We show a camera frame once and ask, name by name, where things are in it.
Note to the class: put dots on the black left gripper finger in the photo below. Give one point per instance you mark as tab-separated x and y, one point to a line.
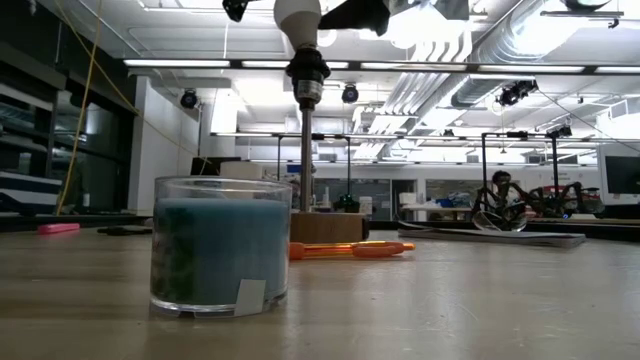
235	7

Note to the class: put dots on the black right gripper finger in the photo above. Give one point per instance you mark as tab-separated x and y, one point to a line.
367	17

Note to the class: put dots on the white light bulb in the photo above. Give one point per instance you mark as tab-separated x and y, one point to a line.
297	20

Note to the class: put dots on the wooden base metal pole lamp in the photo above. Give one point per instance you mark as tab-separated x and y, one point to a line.
325	227

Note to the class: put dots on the black background robot arm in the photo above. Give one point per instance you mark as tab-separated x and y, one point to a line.
520	197
570	197

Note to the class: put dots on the long ceiling light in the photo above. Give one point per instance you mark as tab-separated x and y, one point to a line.
265	64
530	69
415	66
617	70
175	63

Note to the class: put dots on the person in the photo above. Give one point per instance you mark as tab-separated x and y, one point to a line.
501	179

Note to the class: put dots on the orange ballpoint pen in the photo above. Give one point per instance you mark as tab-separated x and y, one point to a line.
370	249

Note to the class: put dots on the dark storage shelf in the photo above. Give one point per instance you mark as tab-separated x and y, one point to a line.
30	130

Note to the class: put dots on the clear safety glasses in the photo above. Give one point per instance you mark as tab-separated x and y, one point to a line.
492	222

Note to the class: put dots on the blue candle glass jar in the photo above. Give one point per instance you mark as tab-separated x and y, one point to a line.
220	250

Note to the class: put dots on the bright pink highlighter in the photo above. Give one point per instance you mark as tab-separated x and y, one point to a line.
57	228

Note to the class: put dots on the black computer monitor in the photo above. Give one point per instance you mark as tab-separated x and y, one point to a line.
622	175

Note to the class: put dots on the black ceiling camera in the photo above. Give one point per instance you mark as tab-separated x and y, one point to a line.
515	92
560	131
350	93
189	98

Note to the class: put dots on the silver ventilation duct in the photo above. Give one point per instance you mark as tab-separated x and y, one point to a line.
500	40

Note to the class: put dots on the black metal camera frame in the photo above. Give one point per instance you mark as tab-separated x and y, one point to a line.
554	165
348	165

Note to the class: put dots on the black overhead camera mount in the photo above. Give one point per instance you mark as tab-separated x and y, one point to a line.
582	14

